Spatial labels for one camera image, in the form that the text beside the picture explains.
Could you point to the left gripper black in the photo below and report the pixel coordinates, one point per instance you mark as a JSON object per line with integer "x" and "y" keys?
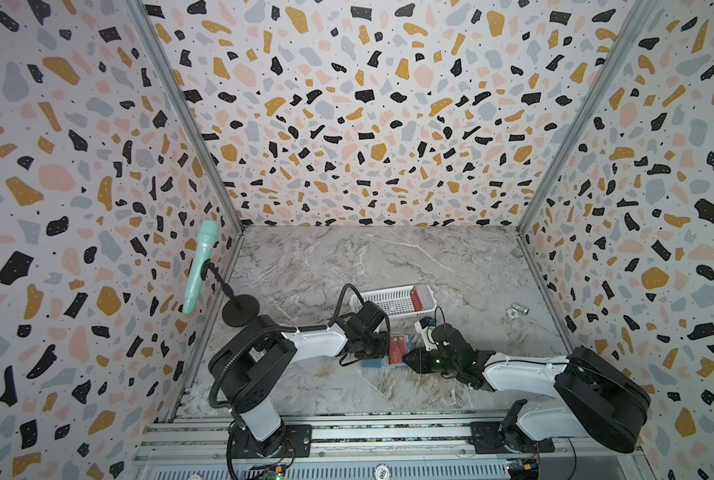
{"x": 384, "y": 352}

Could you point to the white plastic mesh basket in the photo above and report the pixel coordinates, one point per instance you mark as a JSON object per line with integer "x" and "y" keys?
{"x": 396, "y": 302}

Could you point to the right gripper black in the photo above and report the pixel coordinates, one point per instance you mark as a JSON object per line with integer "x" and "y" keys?
{"x": 427, "y": 360}

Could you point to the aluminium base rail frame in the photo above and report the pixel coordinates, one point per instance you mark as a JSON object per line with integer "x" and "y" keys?
{"x": 390, "y": 446}

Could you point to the small silver metal object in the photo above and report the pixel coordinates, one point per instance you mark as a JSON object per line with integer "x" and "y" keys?
{"x": 516, "y": 311}

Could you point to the stack of red cards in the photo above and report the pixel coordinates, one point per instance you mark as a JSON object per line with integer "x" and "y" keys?
{"x": 421, "y": 298}

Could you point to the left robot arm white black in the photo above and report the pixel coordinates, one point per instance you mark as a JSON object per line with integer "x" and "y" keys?
{"x": 246, "y": 370}

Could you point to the black microphone stand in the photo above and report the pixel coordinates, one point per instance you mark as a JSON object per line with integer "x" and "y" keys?
{"x": 239, "y": 310}

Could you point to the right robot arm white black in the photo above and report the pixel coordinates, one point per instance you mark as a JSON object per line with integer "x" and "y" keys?
{"x": 579, "y": 395}

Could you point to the mint green microphone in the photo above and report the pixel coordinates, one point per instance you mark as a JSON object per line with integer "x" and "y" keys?
{"x": 207, "y": 237}

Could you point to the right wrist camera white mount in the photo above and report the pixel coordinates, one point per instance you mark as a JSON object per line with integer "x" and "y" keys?
{"x": 425, "y": 326}

